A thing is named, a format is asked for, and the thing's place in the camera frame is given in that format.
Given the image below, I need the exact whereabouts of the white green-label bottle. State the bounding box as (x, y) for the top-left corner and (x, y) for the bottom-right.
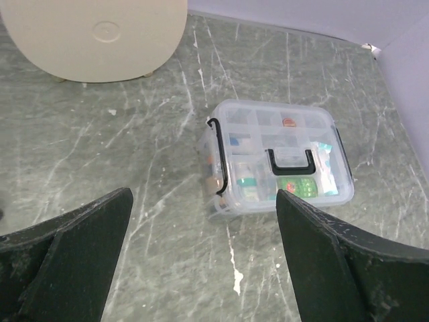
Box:
(235, 162), (259, 203)

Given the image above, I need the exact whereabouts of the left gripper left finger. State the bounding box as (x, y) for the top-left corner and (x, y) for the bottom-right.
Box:
(1, 188), (133, 321)

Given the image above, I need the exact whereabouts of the small green box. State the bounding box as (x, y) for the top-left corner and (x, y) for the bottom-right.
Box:
(277, 176), (318, 199)

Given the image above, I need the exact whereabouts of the white blue bandage roll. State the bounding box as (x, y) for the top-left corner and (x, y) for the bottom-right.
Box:
(229, 133), (255, 154)

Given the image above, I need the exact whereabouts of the teal white sachet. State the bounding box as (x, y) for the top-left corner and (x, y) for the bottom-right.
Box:
(311, 142), (339, 196)

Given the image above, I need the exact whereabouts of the clear plastic medicine box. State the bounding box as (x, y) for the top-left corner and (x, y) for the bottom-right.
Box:
(198, 125), (355, 217)

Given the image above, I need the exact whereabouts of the clear box lid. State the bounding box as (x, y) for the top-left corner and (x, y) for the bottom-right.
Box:
(198, 99), (355, 216)

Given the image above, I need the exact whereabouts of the cream cylindrical container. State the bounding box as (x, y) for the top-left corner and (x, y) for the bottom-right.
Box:
(1, 1), (188, 83)

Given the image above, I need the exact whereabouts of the small red round tin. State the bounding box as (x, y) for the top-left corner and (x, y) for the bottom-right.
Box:
(282, 117), (298, 127)

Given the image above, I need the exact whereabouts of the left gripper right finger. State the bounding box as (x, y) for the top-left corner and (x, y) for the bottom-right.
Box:
(276, 190), (428, 321)

